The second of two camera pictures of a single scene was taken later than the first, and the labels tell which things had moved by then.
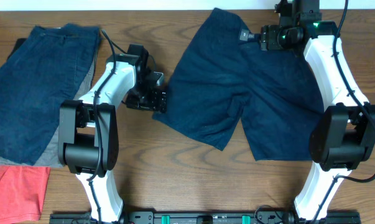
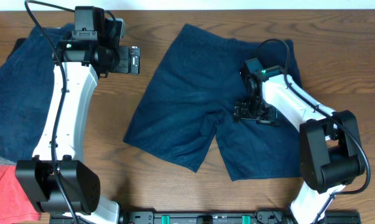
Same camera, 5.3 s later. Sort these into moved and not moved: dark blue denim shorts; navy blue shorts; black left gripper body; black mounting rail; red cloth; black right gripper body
Moved: black right gripper body; navy blue shorts; black left gripper body
Not moved: dark blue denim shorts; black mounting rail; red cloth
